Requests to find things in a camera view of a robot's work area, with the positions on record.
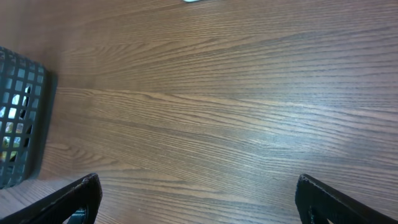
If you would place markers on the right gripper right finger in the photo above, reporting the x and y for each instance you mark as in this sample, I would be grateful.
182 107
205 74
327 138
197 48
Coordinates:
317 202

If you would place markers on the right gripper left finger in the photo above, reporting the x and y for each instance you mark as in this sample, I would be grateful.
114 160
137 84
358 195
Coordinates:
77 202

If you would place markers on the grey plastic basket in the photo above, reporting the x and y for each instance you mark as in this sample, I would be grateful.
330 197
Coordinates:
22 82

